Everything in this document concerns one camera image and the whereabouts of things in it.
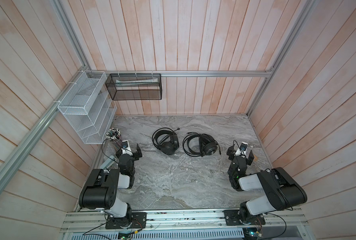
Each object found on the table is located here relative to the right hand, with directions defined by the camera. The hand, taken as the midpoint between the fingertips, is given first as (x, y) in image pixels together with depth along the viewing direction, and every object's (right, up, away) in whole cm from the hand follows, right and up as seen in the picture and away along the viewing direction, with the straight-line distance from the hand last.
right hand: (243, 147), depth 87 cm
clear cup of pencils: (-78, +2, 0) cm, 79 cm away
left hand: (-68, 0, +4) cm, 68 cm away
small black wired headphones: (-20, 0, +5) cm, 21 cm away
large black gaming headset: (-45, -1, +6) cm, 45 cm away
